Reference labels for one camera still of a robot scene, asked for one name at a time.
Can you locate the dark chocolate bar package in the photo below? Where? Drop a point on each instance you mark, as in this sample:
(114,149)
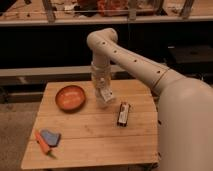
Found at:
(123,114)

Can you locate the blue cloth piece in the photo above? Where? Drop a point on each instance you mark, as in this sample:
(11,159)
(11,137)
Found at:
(52,139)

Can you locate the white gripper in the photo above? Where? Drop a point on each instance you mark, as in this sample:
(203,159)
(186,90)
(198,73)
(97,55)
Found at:
(100,76)

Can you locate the clear plastic cup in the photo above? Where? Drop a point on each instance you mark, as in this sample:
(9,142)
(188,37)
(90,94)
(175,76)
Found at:
(98,100)

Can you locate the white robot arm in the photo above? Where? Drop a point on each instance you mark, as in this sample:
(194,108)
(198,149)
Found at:
(185,106)

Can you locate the wooden folding table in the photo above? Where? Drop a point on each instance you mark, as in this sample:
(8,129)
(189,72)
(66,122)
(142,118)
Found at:
(91,136)

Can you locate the orange toy carrot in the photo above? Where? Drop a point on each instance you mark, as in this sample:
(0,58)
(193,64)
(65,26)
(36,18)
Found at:
(46,149)

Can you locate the clear plastic bottle white label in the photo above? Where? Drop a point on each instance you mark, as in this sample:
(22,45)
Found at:
(106,96)

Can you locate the orange ceramic bowl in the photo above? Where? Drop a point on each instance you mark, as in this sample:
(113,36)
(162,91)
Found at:
(70,98)

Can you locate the cluttered background shelf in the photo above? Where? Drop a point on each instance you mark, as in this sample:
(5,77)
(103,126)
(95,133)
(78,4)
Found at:
(83,12)

